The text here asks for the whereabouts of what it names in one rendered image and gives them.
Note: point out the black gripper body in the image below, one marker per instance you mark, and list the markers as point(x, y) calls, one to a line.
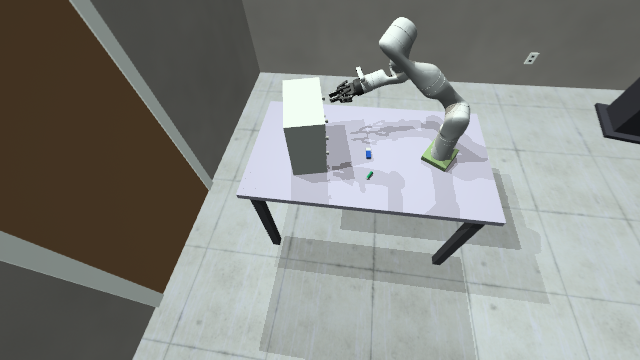
point(356, 88)

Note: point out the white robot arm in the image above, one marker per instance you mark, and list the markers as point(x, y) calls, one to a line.
point(396, 43)

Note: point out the grey chest of drawers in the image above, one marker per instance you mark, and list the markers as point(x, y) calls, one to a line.
point(304, 125)

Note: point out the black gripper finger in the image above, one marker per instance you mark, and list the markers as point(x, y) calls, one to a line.
point(339, 90)
point(343, 99)

